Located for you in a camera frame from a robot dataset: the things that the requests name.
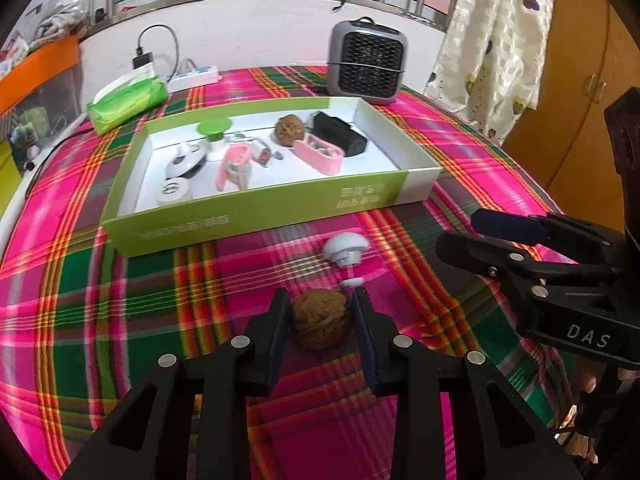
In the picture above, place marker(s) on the pink green plaid cloth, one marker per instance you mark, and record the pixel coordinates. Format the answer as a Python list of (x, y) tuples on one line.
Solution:
[(125, 300)]

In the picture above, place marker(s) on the black power adapter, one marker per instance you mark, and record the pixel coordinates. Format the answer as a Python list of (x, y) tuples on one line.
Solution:
[(340, 135)]

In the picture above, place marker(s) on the cream patterned curtain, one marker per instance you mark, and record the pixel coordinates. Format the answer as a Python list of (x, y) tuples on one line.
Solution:
[(490, 35)]

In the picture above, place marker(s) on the wooden cabinet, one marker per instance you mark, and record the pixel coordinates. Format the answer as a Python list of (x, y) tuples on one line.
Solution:
[(575, 110)]

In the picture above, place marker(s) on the white work gloves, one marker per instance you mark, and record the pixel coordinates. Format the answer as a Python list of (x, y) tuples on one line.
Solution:
[(60, 22)]

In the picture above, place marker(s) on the white power strip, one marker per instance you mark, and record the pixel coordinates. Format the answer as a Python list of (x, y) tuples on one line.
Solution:
[(200, 76)]

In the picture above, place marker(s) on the white and black round knob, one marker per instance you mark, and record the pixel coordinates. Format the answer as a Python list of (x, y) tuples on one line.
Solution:
[(182, 162)]

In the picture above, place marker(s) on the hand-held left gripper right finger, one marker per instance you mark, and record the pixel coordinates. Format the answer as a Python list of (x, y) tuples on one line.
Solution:
[(367, 345)]

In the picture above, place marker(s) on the white mushroom knob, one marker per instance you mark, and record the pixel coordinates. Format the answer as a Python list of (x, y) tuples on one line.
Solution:
[(345, 244)]

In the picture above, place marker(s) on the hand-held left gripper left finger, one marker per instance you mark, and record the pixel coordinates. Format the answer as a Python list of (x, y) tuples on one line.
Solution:
[(277, 340)]

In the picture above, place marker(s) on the black charger adapter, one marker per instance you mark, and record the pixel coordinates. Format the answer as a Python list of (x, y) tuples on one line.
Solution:
[(143, 61)]

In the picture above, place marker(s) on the green tissue pack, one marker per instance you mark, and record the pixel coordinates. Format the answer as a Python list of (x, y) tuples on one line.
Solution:
[(125, 102)]

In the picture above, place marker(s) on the yellow-green cardboard box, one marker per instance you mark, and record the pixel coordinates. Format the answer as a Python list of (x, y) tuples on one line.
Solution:
[(7, 175)]

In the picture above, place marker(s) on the brown walnut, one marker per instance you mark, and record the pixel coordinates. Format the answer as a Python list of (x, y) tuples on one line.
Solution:
[(320, 315), (290, 130)]

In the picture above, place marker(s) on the small white disc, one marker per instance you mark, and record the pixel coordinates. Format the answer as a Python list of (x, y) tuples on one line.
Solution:
[(353, 282)]

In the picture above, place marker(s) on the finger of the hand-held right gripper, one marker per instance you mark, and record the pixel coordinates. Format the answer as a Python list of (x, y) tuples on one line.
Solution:
[(505, 225), (480, 255)]

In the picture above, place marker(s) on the pink earbud case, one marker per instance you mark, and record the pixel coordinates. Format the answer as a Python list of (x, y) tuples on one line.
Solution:
[(320, 160)]

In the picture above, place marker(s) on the green and white cardboard box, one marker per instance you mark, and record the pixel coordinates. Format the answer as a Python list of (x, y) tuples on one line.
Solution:
[(250, 220)]

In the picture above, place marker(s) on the clear bin with orange lid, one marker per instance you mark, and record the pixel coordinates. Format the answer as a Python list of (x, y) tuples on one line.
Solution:
[(40, 67)]

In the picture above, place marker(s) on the pink clip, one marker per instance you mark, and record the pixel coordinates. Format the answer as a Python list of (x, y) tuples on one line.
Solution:
[(235, 155)]

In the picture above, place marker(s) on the grey portable heater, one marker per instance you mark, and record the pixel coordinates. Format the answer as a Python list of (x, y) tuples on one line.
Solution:
[(365, 60)]

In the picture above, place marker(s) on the green suction knob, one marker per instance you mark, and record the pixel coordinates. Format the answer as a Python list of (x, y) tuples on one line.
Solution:
[(214, 126)]

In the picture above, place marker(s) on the steel window railing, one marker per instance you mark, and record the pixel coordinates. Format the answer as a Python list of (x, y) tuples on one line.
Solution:
[(250, 0)]

